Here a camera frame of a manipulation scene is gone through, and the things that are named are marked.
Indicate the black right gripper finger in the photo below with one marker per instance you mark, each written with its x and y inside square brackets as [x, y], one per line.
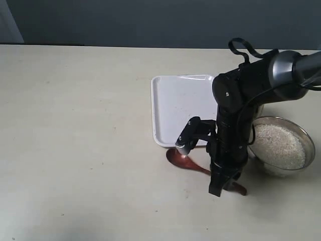
[232, 182]

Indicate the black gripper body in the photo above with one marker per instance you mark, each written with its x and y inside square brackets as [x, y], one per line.
[233, 130]

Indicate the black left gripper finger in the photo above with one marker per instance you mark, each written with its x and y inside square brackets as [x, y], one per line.
[217, 182]

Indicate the dark red wooden spoon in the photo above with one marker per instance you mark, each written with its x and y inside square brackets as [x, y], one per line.
[185, 162]

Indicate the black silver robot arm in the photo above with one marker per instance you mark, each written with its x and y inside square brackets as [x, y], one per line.
[275, 77]

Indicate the small steel cup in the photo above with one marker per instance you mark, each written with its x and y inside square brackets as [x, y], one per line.
[258, 111]

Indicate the steel bowl of rice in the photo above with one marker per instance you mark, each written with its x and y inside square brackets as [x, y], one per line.
[281, 147]

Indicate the white plastic tray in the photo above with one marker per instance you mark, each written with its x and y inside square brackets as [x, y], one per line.
[175, 99]

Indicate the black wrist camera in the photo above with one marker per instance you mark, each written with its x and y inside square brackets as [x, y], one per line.
[197, 129]

